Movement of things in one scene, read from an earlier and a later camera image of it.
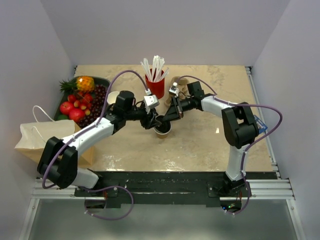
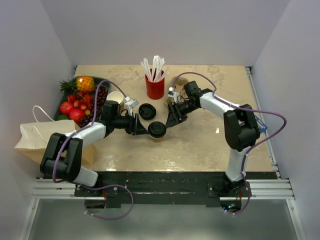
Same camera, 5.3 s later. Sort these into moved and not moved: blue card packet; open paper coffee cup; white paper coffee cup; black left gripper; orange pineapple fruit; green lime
Moved: white paper coffee cup; black left gripper
Not moved: orange pineapple fruit; open paper coffee cup; blue card packet; green lime
